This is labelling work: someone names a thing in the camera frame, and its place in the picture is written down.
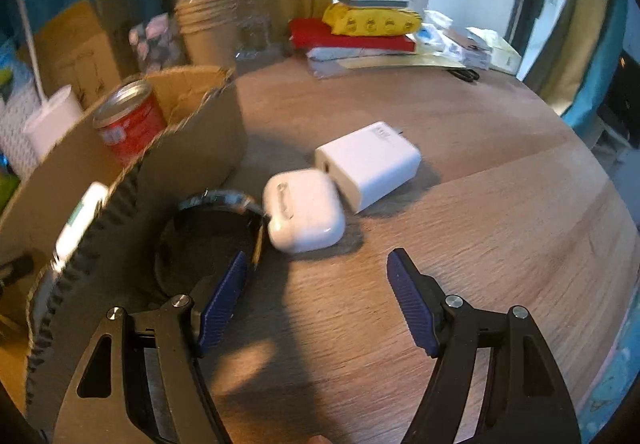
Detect red tin can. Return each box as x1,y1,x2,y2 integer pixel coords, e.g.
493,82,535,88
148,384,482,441
92,78,167,166

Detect brown lamp packaging box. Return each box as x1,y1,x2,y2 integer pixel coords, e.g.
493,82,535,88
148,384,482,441
34,0,142,110

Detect white pill bottle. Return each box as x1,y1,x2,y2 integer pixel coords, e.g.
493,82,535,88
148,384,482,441
52,182,110,273

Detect white plastic basket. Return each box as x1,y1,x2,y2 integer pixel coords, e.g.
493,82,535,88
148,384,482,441
0,77,40,181

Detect red book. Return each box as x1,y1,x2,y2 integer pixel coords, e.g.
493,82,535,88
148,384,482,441
288,18,416,52

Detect grey box on wipes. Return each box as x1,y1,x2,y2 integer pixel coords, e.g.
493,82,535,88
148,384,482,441
337,0,409,9

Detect white earbuds case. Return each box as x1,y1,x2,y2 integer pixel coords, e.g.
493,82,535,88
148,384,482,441
262,168,346,253

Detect white power adapter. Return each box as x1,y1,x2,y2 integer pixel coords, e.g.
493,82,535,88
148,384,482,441
314,121,422,213

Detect black wrist watch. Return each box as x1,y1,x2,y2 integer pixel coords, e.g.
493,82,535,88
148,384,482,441
154,190,269,296

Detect black scissors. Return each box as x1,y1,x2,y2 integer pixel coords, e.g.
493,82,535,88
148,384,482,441
447,68,480,84

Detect white desk lamp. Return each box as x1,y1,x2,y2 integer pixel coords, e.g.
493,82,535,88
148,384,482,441
16,0,84,163

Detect stack of paper cups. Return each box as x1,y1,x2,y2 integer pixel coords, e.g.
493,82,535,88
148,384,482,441
174,0,239,70

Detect cardboard box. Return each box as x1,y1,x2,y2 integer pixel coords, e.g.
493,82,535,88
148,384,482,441
1,66,247,434

